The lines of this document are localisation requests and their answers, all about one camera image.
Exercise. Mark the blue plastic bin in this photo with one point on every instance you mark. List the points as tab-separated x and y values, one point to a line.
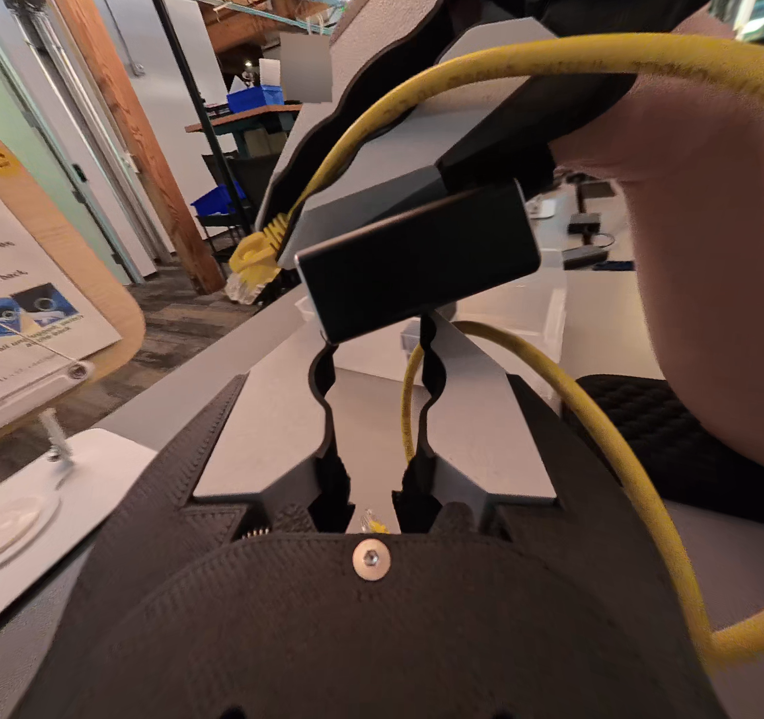
215	200
253	100

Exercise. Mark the person's right hand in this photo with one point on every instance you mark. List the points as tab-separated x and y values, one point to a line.
698	223

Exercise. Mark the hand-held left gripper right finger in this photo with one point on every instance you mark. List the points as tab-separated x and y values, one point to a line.
489	432

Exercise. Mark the white box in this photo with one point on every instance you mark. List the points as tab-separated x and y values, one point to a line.
268	71

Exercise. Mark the white document stand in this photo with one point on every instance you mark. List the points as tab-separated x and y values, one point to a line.
101	474

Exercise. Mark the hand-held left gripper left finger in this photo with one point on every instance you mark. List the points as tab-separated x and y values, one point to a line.
262	432

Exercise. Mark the wooden document board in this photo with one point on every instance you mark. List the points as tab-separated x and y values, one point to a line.
128	325

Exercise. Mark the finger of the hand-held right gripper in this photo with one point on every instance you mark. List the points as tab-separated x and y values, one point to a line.
382	194
370	15

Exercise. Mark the printed instruction poster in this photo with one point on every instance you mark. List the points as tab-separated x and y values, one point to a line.
42	289

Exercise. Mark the black ethernet switch box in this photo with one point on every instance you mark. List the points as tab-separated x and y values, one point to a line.
418	259

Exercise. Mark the black power adapter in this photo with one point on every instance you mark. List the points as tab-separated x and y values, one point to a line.
585	257
585	223

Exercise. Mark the clear plastic bin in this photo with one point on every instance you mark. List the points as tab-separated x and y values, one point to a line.
507	325

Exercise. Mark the wooden post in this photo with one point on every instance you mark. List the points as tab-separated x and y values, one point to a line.
131	134

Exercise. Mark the black chair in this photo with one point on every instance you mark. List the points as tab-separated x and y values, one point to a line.
256	176

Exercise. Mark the black mesh wrist pad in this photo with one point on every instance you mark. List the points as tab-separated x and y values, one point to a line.
656	414

